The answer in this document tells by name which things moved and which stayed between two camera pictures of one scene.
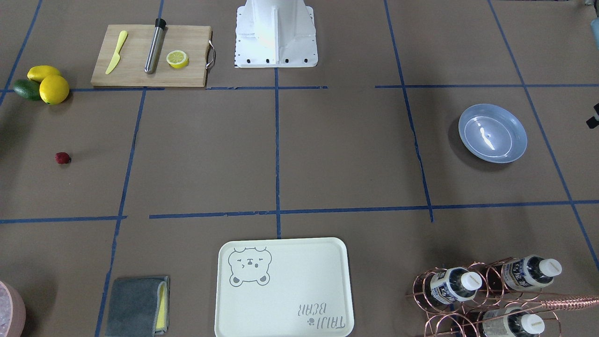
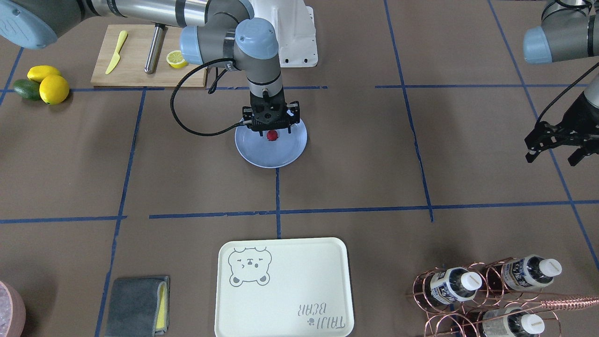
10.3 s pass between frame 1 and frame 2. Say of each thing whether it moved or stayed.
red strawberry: moved
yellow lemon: stayed
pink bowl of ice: stayed
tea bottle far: stayed
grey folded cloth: stayed
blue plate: moved
